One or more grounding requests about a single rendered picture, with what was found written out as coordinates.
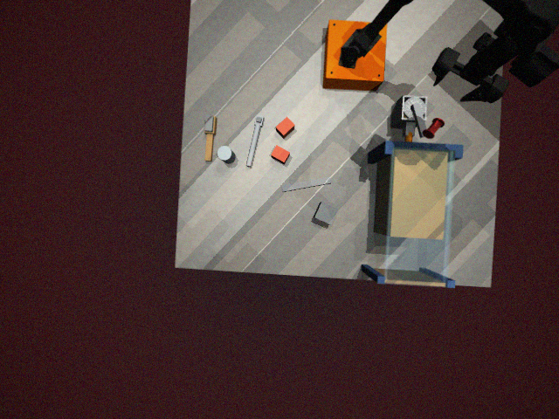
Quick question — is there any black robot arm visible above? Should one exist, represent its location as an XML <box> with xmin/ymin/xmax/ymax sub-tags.
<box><xmin>339</xmin><ymin>0</ymin><xmax>559</xmax><ymax>87</ymax></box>

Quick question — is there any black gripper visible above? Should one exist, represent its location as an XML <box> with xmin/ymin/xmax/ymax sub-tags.
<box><xmin>432</xmin><ymin>45</ymin><xmax>509</xmax><ymax>103</ymax></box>

